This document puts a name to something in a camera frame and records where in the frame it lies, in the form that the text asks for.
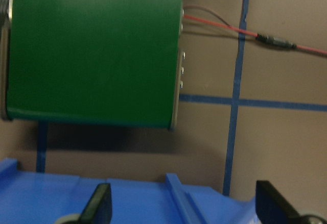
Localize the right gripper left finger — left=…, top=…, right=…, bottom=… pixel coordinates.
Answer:
left=79, top=183, right=112, bottom=223

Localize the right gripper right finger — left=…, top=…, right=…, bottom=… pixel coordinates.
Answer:
left=255, top=180, right=307, bottom=224

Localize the right blue bin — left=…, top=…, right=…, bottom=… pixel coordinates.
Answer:
left=1, top=159, right=259, bottom=223

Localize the brown paper table cover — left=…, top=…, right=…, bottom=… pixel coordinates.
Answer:
left=1, top=0, right=326, bottom=218

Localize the green conveyor belt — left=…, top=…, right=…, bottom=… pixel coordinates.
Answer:
left=1, top=0, right=184, bottom=130

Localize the red black wire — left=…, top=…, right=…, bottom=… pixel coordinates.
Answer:
left=182, top=5, right=327, bottom=56

